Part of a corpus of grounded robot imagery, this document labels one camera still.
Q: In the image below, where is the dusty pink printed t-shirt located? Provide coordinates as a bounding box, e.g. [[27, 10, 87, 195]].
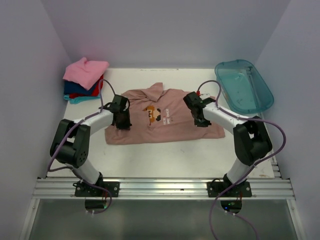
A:
[[105, 82, 225, 145]]

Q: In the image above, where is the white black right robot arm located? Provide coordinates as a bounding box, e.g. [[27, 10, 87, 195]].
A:
[[183, 92, 273, 197]]

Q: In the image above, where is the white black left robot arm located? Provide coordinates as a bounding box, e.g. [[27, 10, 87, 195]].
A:
[[47, 94, 132, 197]]

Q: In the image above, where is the folded red t-shirt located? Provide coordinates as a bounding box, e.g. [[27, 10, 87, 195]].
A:
[[69, 74, 104, 98]]

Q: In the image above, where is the folded teal t-shirt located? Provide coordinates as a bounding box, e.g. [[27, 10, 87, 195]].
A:
[[63, 94, 100, 105]]

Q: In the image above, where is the folded pink t-shirt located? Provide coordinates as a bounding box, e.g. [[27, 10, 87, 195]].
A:
[[62, 57, 110, 90]]

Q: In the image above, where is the folded navy blue t-shirt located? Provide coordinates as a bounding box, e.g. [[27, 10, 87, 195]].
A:
[[64, 75, 104, 98]]

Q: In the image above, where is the teal plastic bin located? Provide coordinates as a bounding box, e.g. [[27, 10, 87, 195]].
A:
[[214, 59, 274, 115]]

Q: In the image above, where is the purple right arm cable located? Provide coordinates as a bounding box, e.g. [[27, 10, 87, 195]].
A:
[[197, 79, 287, 240]]

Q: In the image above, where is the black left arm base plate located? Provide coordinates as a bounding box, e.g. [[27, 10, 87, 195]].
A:
[[72, 181, 120, 198]]

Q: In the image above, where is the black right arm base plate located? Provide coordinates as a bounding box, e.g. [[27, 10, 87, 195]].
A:
[[206, 178, 253, 198]]

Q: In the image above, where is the aluminium mounting rail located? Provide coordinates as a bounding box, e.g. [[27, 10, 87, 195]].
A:
[[32, 163, 295, 200]]

